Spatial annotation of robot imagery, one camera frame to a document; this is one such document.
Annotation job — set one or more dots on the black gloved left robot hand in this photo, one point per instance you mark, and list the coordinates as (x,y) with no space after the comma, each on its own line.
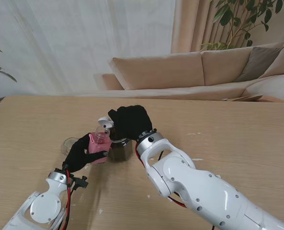
(78,157)

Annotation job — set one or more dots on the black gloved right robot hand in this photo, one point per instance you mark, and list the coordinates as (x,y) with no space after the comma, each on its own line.
(132,121)

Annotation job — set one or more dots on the clear glass jar lid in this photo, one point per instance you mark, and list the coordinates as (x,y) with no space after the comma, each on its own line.
(68,145)

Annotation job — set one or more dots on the pink square coffee jar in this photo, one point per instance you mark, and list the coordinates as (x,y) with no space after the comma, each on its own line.
(98,147)

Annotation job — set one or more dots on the white plastic spoon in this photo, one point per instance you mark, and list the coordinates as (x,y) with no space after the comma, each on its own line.
(105,123)

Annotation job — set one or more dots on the glass jar of coffee beans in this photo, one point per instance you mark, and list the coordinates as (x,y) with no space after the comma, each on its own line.
(121,151)

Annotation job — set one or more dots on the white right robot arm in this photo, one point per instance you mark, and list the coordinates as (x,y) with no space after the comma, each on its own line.
(204,189)

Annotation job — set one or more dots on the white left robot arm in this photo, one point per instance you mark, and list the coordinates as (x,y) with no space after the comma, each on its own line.
(41,206)

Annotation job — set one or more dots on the beige sofa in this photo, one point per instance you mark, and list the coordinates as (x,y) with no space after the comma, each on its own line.
(161,72)

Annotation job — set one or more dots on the white sheer curtain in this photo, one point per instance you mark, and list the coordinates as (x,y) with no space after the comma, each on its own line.
(72,43)

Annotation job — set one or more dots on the beige pleated curtain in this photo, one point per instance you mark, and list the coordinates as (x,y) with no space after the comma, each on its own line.
(192,26)

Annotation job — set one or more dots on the wooden tray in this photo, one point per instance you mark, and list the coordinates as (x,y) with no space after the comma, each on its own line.
(248,97)

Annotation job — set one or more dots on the grey sofa cushion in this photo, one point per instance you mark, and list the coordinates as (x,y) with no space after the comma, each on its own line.
(259,62)

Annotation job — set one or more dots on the tall leafy green plant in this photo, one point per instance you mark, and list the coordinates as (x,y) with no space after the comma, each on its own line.
(228,14)

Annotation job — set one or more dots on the white blanket on sofa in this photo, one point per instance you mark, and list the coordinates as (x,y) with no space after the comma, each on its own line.
(273,87)

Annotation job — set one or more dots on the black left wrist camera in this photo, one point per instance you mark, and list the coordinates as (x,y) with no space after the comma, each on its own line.
(80,183)

